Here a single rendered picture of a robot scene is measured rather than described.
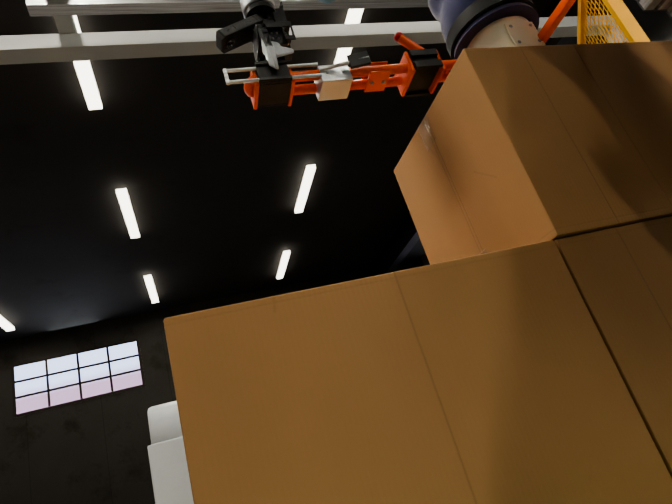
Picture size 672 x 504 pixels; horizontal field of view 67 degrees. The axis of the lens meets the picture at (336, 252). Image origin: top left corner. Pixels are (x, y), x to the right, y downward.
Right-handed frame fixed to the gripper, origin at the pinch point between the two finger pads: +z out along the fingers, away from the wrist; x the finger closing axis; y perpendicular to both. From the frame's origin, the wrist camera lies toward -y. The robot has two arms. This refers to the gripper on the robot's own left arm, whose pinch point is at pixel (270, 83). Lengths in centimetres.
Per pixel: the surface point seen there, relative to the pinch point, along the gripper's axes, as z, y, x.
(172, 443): 7, -68, 599
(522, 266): 56, 24, -20
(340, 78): 2.4, 14.3, -2.8
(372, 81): 1.6, 22.8, -0.2
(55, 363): -215, -266, 928
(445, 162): 25.3, 31.4, -1.4
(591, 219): 51, 40, -20
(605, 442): 82, 25, -20
